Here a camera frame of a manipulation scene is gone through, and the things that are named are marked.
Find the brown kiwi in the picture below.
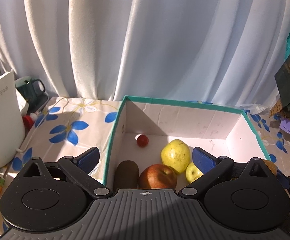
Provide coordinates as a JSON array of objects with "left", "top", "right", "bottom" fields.
[
  {"left": 262, "top": 159, "right": 277, "bottom": 176},
  {"left": 113, "top": 160, "right": 139, "bottom": 192}
]

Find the red apple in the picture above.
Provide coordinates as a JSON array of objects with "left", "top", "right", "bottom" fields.
[{"left": 138, "top": 164, "right": 177, "bottom": 189}]

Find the cherry tomato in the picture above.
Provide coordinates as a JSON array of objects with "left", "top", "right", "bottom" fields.
[{"left": 136, "top": 134, "right": 149, "bottom": 147}]

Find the small yellow pear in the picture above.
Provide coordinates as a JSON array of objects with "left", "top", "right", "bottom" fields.
[{"left": 185, "top": 162, "right": 203, "bottom": 184}]

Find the large yellow pear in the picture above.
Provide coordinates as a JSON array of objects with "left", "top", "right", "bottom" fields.
[{"left": 161, "top": 139, "right": 191, "bottom": 175}]

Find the floral tablecloth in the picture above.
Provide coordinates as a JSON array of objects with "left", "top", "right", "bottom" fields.
[{"left": 0, "top": 96, "right": 290, "bottom": 240}]

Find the small red object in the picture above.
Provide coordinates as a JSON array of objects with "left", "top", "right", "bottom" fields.
[{"left": 22, "top": 115, "right": 35, "bottom": 131}]

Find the teal cardboard box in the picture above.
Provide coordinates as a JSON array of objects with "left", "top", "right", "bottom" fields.
[{"left": 103, "top": 96, "right": 270, "bottom": 189}]

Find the white appliance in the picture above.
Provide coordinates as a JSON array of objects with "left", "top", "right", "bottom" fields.
[{"left": 0, "top": 72, "right": 25, "bottom": 168}]

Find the dark green mug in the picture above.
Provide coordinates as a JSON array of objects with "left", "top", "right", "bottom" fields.
[{"left": 14, "top": 76, "right": 49, "bottom": 114}]

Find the white curtain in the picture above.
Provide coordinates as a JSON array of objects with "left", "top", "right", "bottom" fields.
[{"left": 0, "top": 0, "right": 290, "bottom": 106}]

